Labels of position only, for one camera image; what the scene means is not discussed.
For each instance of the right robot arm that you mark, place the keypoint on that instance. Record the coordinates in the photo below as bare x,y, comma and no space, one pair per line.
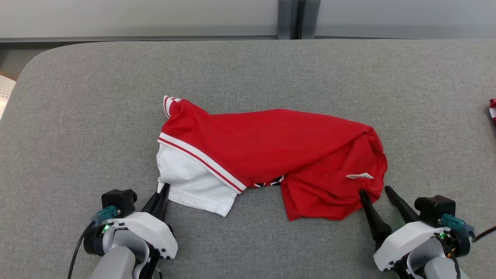
441,267

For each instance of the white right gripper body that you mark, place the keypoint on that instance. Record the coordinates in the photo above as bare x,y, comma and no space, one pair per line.
403,244

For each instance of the teal left camera connector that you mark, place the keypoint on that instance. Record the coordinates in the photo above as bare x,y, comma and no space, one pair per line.
105,214

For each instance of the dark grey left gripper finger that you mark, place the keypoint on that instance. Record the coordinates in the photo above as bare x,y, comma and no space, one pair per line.
152,204
163,203

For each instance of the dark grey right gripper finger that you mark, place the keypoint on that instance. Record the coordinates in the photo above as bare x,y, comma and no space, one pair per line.
376,221
403,207

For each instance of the grey partition base rail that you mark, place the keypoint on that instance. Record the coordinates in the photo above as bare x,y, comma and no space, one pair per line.
407,37
135,38

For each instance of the red shorts with white stripe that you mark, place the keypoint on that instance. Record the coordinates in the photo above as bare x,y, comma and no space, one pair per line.
493,112

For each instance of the teal right camera connector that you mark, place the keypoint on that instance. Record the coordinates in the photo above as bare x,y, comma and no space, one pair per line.
455,224

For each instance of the white perforated laundry basket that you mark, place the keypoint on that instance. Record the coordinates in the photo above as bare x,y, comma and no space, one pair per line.
6,93

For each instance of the grey metal partition post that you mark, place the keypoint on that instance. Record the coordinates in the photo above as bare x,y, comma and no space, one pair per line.
288,19

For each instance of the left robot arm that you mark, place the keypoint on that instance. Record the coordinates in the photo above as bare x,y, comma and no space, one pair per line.
116,263

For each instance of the teal camera connector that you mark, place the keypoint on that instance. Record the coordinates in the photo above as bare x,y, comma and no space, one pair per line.
105,214
455,224

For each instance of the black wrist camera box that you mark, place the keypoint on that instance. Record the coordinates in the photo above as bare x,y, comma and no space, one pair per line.
118,201
436,209

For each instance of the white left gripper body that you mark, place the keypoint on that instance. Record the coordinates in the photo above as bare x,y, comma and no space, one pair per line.
155,236

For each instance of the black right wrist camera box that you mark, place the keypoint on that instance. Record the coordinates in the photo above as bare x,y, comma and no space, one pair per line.
436,209

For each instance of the red basketball jersey number 23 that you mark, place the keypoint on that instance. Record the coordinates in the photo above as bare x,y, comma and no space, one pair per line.
279,147

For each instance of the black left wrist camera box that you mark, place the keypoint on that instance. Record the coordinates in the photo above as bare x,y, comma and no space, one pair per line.
118,201

